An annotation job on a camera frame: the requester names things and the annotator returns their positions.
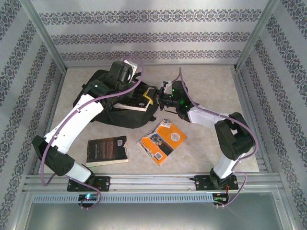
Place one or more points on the black book with gold print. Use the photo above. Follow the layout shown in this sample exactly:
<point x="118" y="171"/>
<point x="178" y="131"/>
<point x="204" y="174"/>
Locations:
<point x="134" y="103"/>

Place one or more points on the black backpack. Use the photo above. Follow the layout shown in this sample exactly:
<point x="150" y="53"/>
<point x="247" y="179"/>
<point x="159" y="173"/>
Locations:
<point x="127" y="119"/>

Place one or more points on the orange paperback book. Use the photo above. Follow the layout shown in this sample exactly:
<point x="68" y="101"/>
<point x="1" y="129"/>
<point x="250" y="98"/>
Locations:
<point x="168" y="141"/>

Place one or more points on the black paperback book with barcode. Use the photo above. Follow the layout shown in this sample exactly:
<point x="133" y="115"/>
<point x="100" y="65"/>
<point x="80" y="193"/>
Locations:
<point x="105" y="151"/>

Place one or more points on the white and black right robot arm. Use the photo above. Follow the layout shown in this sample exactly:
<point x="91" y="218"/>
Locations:
<point x="206" y="116"/>

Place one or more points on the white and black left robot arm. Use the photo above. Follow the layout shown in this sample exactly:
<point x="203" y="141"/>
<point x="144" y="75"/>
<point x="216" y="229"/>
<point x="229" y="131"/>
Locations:
<point x="76" y="119"/>

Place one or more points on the right controller board with LED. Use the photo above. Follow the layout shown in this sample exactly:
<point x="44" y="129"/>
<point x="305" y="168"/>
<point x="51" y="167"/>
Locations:
<point x="219" y="200"/>

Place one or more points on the controller board with led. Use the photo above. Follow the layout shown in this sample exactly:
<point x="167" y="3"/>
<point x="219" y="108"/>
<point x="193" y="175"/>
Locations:
<point x="88" y="197"/>
<point x="219" y="200"/>

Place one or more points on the grey metal panel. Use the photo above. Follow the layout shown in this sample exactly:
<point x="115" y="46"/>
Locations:
<point x="153" y="215"/>

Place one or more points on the left controller board with LED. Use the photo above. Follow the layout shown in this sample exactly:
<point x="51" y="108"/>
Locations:
<point x="88" y="197"/>

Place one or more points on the aluminium back rail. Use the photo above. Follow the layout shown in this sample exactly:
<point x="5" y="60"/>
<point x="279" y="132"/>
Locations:
<point x="192" y="65"/>

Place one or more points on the aluminium side rail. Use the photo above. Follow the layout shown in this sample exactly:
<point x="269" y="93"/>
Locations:
<point x="51" y="112"/>
<point x="251" y="119"/>

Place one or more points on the aluminium mounting rail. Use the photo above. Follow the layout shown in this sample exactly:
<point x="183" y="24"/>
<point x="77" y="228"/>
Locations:
<point x="153" y="183"/>

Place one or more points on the aluminium frame post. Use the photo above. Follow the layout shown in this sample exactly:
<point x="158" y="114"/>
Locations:
<point x="256" y="33"/>
<point x="44" y="33"/>

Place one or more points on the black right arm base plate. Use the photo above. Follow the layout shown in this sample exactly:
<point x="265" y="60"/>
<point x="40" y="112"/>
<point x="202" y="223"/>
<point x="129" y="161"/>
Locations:
<point x="201" y="183"/>

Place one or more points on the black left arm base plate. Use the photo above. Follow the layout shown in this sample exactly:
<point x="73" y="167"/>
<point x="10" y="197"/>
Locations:
<point x="105" y="183"/>

